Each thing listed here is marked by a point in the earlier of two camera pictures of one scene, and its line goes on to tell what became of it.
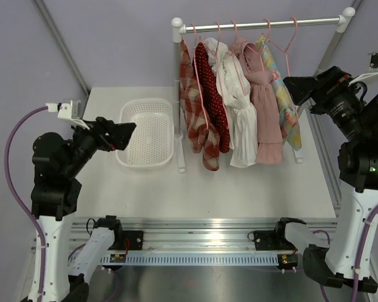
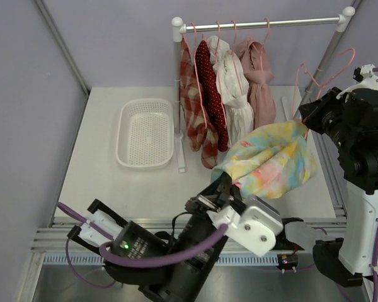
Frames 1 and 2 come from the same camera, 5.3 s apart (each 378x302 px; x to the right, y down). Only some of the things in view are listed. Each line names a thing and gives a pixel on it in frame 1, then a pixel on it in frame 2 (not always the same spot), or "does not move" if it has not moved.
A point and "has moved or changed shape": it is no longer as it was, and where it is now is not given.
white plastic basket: [151, 145] does not move
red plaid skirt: [202, 137] does not move
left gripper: [99, 128] → [216, 197]
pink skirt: [269, 148] does not move
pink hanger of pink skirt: [268, 40] has moved or changed shape
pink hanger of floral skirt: [286, 51] → [325, 82]
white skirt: [240, 110] does not move
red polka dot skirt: [215, 106] does not move
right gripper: [323, 90] → [334, 98]
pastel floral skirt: [287, 111] → [270, 160]
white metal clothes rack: [178, 27] does not move
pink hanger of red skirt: [218, 38] does not move
